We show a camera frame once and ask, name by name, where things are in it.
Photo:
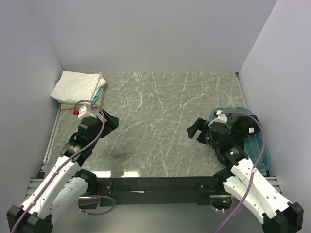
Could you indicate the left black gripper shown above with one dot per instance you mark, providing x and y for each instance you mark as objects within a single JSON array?
[{"x": 110, "y": 126}]

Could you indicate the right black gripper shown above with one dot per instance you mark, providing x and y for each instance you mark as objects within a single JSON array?
[{"x": 199, "y": 124}]

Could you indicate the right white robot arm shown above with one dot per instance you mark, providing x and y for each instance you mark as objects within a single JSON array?
[{"x": 241, "y": 178}]

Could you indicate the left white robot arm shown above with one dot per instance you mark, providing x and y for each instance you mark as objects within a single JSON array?
[{"x": 67, "y": 181}]

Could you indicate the black t shirt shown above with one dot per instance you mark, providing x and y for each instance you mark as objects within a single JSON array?
[{"x": 242, "y": 127}]

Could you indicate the folded white t shirt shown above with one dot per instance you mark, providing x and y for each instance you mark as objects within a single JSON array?
[{"x": 75, "y": 86}]

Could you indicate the teal plastic bin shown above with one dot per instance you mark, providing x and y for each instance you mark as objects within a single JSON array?
[{"x": 252, "y": 144}]

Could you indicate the black base beam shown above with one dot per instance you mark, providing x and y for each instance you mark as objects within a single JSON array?
[{"x": 161, "y": 190}]

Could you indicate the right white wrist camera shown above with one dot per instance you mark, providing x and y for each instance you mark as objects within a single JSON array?
[{"x": 220, "y": 117}]

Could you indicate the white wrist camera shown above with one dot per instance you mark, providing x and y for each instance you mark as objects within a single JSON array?
[
  {"x": 220, "y": 117},
  {"x": 83, "y": 111}
]

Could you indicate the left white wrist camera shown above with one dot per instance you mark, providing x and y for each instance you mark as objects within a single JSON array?
[{"x": 83, "y": 111}]

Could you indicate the aluminium frame rail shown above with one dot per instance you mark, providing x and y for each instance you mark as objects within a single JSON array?
[{"x": 42, "y": 172}]

